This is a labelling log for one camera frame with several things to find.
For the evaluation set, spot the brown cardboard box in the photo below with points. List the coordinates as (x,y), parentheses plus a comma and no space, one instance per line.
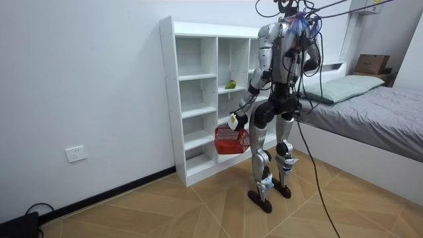
(371,64)

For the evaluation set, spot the red mesh plastic basket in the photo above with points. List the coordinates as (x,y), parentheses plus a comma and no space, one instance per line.
(229,145)

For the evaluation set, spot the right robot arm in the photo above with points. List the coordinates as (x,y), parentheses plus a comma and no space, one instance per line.
(312,64)

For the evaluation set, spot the white cubby shelf unit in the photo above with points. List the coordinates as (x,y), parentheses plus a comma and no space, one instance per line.
(195,29)

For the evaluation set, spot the white wall socket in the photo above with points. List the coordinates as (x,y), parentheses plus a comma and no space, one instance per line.
(76,154)

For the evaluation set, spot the green pear soft toy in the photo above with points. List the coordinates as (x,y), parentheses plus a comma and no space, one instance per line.
(230,85)

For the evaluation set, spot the white wall box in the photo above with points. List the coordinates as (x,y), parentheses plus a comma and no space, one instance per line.
(365,6)

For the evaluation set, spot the black floor device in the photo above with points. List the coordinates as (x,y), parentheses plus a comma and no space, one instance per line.
(18,228)

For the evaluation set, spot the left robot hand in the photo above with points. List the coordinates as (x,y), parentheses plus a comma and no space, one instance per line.
(238,121)

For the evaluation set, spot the pale green pillow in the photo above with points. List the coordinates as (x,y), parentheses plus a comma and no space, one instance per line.
(343,87)

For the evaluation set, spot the robot legs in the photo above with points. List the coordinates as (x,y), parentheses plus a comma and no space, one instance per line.
(259,158)

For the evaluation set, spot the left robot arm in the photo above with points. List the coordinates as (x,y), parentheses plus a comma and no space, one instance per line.
(264,56)

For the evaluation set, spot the robot body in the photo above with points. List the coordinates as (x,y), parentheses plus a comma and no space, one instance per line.
(282,59)

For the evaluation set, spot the grey bed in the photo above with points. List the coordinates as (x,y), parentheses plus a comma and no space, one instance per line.
(363,115)

